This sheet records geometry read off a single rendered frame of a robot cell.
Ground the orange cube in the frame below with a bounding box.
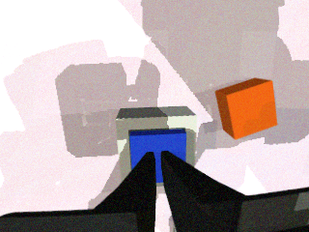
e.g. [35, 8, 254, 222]
[214, 77, 277, 140]

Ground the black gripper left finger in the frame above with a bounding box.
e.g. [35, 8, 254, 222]
[0, 152, 156, 232]

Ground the blue button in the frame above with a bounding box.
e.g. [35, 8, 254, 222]
[115, 105, 198, 187]

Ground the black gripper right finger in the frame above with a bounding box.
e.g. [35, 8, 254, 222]
[161, 151, 309, 232]

